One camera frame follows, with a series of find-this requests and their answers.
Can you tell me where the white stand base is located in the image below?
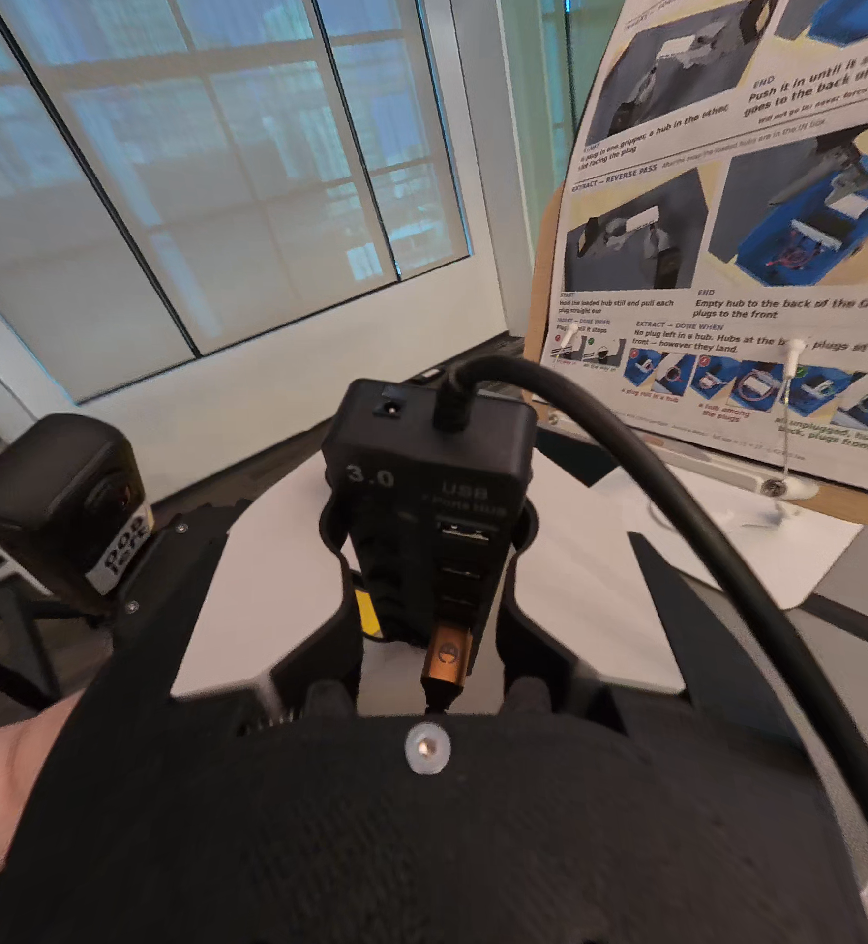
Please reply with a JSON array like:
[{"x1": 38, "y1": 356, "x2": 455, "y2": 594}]
[{"x1": 530, "y1": 443, "x2": 866, "y2": 613}]

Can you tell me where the narrow glass window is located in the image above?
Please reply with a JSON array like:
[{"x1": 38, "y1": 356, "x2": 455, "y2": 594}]
[{"x1": 501, "y1": 0, "x2": 627, "y2": 185}]

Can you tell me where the large glass window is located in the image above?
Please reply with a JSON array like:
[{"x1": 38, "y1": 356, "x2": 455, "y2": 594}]
[{"x1": 0, "y1": 0, "x2": 472, "y2": 402}]

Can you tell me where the instruction poster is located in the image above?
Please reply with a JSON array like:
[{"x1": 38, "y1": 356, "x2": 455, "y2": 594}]
[{"x1": 545, "y1": 0, "x2": 868, "y2": 495}]

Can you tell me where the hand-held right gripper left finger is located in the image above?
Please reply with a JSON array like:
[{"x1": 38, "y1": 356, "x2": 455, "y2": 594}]
[{"x1": 172, "y1": 495, "x2": 364, "y2": 702}]

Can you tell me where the black flat desk pad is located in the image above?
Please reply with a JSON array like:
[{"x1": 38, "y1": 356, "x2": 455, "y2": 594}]
[{"x1": 530, "y1": 421, "x2": 624, "y2": 491}]

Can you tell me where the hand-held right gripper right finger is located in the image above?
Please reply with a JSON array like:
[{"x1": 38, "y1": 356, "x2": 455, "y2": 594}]
[{"x1": 501, "y1": 450, "x2": 693, "y2": 694}]

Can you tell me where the black 7-port USB hub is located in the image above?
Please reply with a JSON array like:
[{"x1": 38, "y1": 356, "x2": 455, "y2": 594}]
[{"x1": 431, "y1": 354, "x2": 868, "y2": 886}]

